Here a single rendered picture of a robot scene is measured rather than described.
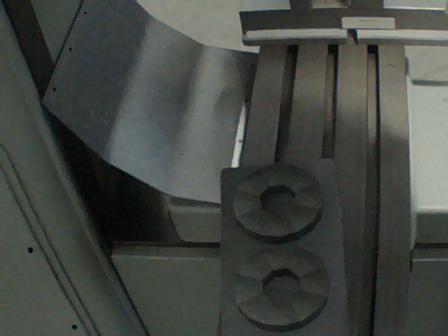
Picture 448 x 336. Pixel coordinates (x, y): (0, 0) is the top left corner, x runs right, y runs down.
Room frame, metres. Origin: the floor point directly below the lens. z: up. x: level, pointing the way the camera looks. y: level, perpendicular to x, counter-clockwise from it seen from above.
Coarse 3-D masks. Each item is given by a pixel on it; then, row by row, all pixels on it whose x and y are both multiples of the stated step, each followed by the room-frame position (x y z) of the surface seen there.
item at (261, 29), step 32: (256, 0) 1.04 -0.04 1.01; (288, 0) 1.03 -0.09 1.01; (320, 0) 1.01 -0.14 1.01; (384, 0) 0.99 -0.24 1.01; (416, 0) 0.98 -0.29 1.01; (256, 32) 1.01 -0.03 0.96; (288, 32) 1.00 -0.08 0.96; (320, 32) 0.99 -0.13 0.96; (352, 32) 0.98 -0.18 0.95; (384, 32) 0.97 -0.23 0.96; (416, 32) 0.96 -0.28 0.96
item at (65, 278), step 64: (0, 0) 0.82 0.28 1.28; (64, 0) 0.98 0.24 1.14; (0, 64) 0.81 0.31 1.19; (0, 128) 0.80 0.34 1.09; (64, 128) 0.85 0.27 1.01; (0, 192) 0.80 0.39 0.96; (64, 192) 0.81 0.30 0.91; (0, 256) 0.81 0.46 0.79; (64, 256) 0.79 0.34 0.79; (0, 320) 0.83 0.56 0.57; (64, 320) 0.79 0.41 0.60; (128, 320) 0.81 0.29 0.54
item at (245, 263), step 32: (320, 160) 0.59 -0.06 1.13; (224, 192) 0.57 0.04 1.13; (256, 192) 0.55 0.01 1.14; (288, 192) 0.55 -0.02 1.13; (320, 192) 0.54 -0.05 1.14; (224, 224) 0.53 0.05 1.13; (256, 224) 0.52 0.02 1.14; (288, 224) 0.51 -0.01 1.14; (320, 224) 0.51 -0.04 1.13; (224, 256) 0.50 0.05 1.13; (256, 256) 0.48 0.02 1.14; (288, 256) 0.47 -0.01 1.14; (320, 256) 0.47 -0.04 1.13; (224, 288) 0.46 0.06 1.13; (256, 288) 0.44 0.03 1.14; (288, 288) 0.44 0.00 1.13; (320, 288) 0.43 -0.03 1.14; (224, 320) 0.42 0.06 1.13; (256, 320) 0.41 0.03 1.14; (288, 320) 0.40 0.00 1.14; (320, 320) 0.40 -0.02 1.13
